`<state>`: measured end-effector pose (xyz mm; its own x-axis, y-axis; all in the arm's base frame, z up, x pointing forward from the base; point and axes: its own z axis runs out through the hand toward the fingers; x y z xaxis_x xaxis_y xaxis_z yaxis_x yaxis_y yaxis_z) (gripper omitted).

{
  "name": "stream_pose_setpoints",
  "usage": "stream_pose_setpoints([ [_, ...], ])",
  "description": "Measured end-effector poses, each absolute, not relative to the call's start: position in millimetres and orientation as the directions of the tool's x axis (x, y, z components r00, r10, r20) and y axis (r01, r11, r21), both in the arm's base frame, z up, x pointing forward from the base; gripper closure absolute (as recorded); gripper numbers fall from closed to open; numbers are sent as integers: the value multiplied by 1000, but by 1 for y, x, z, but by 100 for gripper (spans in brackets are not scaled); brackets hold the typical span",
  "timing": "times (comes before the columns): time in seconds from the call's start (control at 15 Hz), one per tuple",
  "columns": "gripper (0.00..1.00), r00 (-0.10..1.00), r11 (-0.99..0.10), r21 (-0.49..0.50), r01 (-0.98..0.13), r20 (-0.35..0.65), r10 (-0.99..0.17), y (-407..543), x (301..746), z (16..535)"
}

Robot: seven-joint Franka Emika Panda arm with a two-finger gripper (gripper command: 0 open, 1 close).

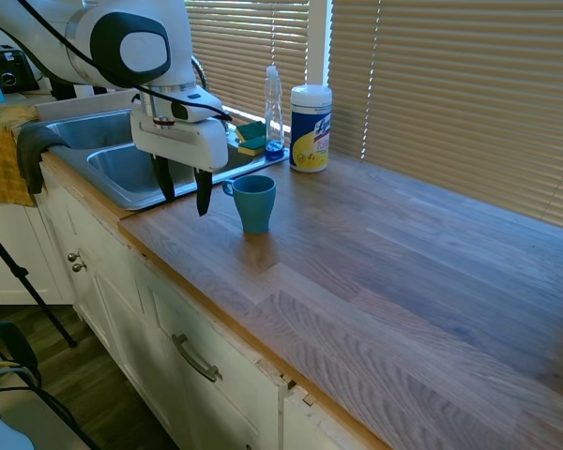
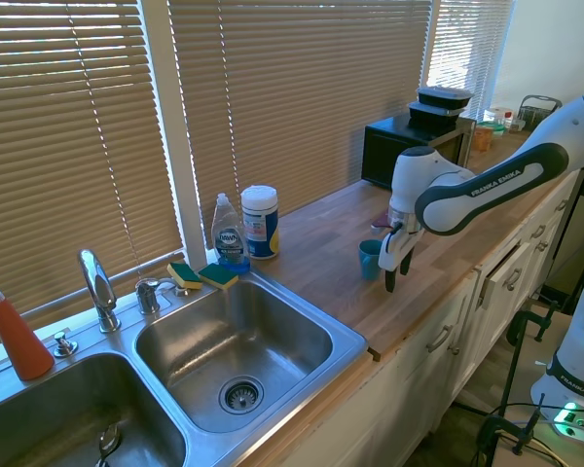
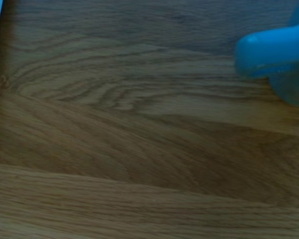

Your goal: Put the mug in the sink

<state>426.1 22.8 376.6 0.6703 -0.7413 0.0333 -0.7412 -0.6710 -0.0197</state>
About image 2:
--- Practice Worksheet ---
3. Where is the black clamp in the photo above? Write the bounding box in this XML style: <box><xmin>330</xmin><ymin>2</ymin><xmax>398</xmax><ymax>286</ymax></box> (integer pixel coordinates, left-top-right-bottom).
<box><xmin>496</xmin><ymin>300</ymin><xmax>560</xmax><ymax>417</ymax></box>
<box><xmin>476</xmin><ymin>392</ymin><xmax>547</xmax><ymax>463</ymax></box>

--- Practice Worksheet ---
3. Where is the dark wire basket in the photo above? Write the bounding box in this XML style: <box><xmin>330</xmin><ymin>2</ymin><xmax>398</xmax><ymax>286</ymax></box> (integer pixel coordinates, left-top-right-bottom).
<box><xmin>517</xmin><ymin>94</ymin><xmax>564</xmax><ymax>133</ymax></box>

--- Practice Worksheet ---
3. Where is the disinfecting wipes canister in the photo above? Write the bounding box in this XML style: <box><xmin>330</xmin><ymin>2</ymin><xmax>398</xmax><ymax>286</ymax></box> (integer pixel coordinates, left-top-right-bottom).
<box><xmin>240</xmin><ymin>184</ymin><xmax>280</xmax><ymax>261</ymax></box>

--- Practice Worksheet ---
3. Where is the metal drain strainer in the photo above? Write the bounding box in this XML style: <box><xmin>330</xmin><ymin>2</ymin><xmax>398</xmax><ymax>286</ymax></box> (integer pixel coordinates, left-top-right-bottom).
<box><xmin>218</xmin><ymin>374</ymin><xmax>266</xmax><ymax>416</ymax></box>

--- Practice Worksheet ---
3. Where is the metal basin stopper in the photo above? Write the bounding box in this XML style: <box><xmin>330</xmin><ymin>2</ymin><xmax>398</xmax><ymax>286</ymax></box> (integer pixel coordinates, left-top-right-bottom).
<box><xmin>95</xmin><ymin>421</ymin><xmax>124</xmax><ymax>467</ymax></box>

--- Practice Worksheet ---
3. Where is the black microwave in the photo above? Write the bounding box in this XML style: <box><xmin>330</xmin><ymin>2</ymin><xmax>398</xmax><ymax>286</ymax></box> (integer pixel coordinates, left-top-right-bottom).
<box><xmin>360</xmin><ymin>114</ymin><xmax>478</xmax><ymax>192</ymax></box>

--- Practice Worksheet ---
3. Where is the clear dish soap bottle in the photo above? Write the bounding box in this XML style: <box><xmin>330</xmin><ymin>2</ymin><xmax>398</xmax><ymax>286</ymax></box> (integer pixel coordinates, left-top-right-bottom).
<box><xmin>210</xmin><ymin>193</ymin><xmax>251</xmax><ymax>274</ymax></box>

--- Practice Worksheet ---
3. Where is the black plastic food container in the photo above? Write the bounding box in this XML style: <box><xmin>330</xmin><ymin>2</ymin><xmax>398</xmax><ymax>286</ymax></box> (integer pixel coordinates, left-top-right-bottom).
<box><xmin>407</xmin><ymin>100</ymin><xmax>464</xmax><ymax>130</ymax></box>
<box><xmin>415</xmin><ymin>86</ymin><xmax>474</xmax><ymax>110</ymax></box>

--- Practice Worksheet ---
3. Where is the chrome sink sprayer knob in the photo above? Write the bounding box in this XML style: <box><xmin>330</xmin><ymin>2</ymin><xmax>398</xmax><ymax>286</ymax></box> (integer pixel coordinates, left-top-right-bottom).
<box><xmin>53</xmin><ymin>331</ymin><xmax>79</xmax><ymax>359</ymax></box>

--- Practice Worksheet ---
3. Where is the orange spray bottle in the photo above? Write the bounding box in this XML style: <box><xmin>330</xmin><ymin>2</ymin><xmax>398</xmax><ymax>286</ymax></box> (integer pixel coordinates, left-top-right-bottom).
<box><xmin>0</xmin><ymin>274</ymin><xmax>55</xmax><ymax>382</ymax></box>

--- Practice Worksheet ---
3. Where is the orange jar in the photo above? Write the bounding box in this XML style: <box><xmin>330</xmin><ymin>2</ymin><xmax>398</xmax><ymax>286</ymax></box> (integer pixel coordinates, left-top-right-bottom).
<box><xmin>473</xmin><ymin>123</ymin><xmax>496</xmax><ymax>153</ymax></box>

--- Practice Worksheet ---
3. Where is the white base cabinet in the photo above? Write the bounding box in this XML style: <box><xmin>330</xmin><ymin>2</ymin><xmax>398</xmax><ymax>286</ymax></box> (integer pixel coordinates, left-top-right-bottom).
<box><xmin>267</xmin><ymin>169</ymin><xmax>584</xmax><ymax>467</ymax></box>

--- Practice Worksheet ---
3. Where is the clear container green lid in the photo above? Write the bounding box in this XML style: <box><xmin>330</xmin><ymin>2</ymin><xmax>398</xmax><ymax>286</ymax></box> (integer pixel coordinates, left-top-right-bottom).
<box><xmin>483</xmin><ymin>106</ymin><xmax>515</xmax><ymax>136</ymax></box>

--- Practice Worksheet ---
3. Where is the stainless steel double sink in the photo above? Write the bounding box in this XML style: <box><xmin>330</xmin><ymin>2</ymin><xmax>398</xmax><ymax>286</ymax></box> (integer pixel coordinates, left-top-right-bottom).
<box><xmin>0</xmin><ymin>265</ymin><xmax>371</xmax><ymax>467</ymax></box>

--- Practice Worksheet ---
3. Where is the teal mug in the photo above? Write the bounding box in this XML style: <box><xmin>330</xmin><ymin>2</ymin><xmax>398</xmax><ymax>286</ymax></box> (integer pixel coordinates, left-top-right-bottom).
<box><xmin>358</xmin><ymin>238</ymin><xmax>384</xmax><ymax>281</ymax></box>

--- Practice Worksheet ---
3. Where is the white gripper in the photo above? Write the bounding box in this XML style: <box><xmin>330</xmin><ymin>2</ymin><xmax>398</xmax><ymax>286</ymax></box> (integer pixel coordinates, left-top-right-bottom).
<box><xmin>378</xmin><ymin>226</ymin><xmax>423</xmax><ymax>294</ymax></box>

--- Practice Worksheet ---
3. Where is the chrome faucet handle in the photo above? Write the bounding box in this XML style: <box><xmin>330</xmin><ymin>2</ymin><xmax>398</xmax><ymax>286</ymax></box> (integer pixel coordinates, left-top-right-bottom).
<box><xmin>134</xmin><ymin>277</ymin><xmax>177</xmax><ymax>315</ymax></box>

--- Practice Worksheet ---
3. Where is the yellow green sponge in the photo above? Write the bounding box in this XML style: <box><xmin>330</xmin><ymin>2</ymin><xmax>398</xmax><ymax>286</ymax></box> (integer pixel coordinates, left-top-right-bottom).
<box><xmin>197</xmin><ymin>263</ymin><xmax>240</xmax><ymax>293</ymax></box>
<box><xmin>166</xmin><ymin>262</ymin><xmax>204</xmax><ymax>292</ymax></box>

